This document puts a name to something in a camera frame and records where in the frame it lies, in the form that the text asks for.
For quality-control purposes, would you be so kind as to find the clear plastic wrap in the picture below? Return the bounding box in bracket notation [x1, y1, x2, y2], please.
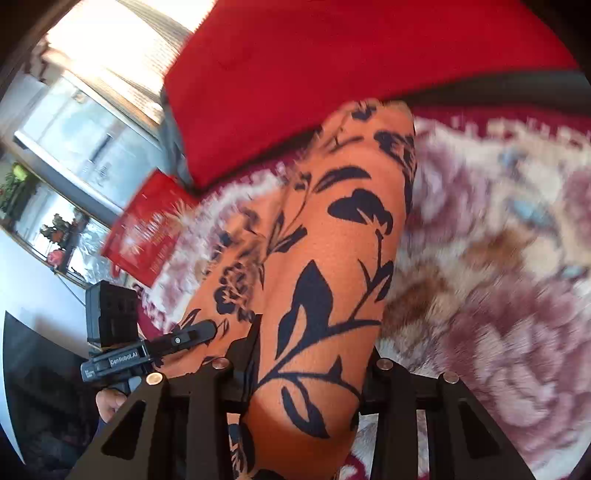
[68, 220, 118, 280]

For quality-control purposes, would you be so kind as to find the dark glossy panel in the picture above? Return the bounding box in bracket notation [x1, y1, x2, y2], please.
[4, 311, 103, 468]

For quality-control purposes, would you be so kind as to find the person's left forearm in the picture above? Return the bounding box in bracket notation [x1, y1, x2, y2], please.
[93, 414, 112, 448]

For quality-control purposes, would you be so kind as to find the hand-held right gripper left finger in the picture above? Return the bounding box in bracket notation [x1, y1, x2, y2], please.
[69, 313, 263, 480]

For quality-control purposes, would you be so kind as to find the green potted plant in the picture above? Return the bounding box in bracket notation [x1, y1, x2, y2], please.
[0, 161, 35, 219]

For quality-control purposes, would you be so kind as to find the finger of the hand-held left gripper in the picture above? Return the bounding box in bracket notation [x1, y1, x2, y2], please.
[144, 320, 218, 360]

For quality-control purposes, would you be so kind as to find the red pillow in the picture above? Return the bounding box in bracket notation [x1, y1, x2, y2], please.
[164, 0, 583, 191]

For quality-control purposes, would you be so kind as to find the grey cloth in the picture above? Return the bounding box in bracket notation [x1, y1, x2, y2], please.
[159, 90, 195, 186]

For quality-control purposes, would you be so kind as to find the dark grey cloth band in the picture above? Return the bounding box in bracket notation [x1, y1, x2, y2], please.
[405, 68, 591, 112]

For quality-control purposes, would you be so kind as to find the red floral fleece blanket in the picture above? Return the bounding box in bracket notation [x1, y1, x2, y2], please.
[134, 107, 591, 480]

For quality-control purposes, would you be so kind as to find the red gift bag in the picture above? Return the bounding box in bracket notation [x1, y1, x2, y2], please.
[100, 169, 200, 288]

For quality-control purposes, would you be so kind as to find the bright striped curtain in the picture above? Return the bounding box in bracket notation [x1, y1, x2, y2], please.
[41, 0, 200, 121]

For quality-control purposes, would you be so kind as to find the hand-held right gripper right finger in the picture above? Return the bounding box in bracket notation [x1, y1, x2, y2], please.
[357, 347, 536, 480]

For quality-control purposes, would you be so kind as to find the potted red flower plant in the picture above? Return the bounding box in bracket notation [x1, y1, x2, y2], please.
[39, 211, 86, 269]

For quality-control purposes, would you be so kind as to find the orange floral garment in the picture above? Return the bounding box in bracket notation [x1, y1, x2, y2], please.
[161, 99, 419, 480]

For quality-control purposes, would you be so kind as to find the window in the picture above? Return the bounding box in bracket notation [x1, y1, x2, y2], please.
[13, 74, 166, 224]

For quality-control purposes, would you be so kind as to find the person's left hand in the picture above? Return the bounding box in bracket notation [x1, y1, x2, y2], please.
[95, 387, 131, 424]

